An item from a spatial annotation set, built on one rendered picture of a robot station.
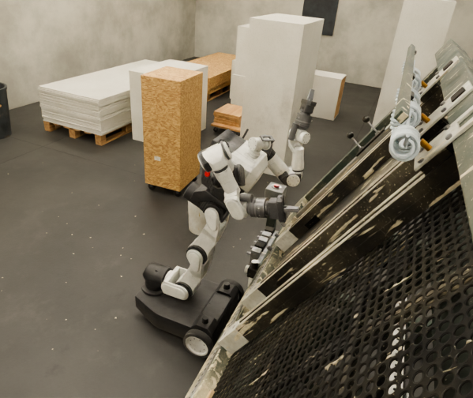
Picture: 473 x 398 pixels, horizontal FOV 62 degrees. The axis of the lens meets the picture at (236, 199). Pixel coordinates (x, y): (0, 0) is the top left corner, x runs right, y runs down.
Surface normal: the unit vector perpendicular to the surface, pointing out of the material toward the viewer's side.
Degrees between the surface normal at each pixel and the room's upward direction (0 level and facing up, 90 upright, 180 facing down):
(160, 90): 90
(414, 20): 90
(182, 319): 0
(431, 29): 90
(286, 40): 90
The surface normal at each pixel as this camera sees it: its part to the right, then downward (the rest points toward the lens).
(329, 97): -0.41, 0.43
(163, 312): 0.07, -0.86
